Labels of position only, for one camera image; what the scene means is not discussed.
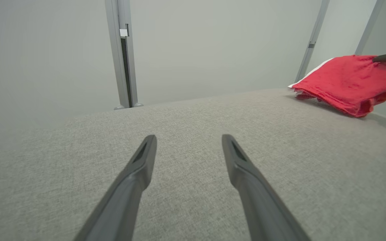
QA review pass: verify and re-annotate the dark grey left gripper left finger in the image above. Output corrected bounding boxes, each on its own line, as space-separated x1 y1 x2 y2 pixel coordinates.
74 135 157 241

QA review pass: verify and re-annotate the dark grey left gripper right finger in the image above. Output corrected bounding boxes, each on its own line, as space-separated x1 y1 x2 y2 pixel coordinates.
222 134 311 241

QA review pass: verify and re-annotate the grey metal post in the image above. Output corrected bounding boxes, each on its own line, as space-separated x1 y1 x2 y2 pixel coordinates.
105 0 144 110
295 0 330 83

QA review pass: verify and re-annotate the red and white jersey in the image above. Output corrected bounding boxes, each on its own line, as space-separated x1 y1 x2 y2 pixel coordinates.
287 55 386 118

